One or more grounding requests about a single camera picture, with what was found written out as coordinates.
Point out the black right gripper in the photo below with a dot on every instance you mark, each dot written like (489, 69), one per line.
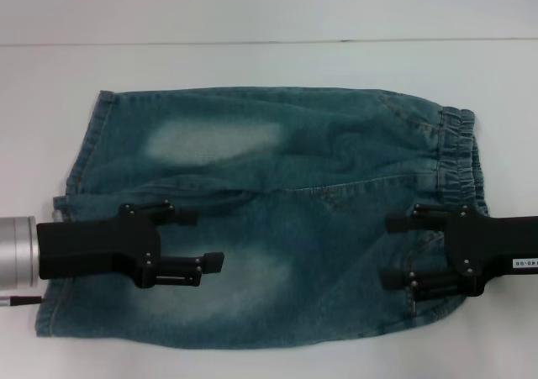
(492, 248)

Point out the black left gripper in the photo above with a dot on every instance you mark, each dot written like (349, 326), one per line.
(96, 244)

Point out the blue washed denim shorts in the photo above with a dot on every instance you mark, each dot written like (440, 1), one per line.
(269, 236)

